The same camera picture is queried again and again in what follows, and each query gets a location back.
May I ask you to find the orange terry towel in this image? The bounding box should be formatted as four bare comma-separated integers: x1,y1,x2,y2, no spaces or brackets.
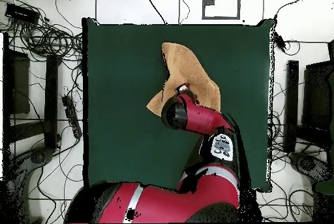
145,41,222,118

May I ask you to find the dark brown box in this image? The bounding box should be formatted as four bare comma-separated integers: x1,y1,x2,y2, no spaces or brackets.
9,49,31,115

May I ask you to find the dark green tablecloth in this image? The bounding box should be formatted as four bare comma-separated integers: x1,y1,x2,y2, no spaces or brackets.
81,16,275,194

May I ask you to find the black power adapter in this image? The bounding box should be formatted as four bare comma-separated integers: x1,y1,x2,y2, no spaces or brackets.
273,31,287,54

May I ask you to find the black upright bar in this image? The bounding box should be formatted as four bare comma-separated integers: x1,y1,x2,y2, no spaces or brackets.
283,59,300,153
44,54,59,149

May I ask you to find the tangled black cable bundle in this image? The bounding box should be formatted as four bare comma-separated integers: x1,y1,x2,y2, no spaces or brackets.
0,0,84,63

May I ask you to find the black power strip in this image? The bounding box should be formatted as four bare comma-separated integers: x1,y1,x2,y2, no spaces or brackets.
61,95,83,140

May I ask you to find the dark cabinet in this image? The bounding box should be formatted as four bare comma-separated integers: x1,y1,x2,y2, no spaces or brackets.
301,60,334,131

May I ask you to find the black electronics box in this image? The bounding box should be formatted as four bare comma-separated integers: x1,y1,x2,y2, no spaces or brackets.
5,3,40,25

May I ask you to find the grey stand foot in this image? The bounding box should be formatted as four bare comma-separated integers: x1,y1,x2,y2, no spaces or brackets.
5,147,55,223
288,152,333,183

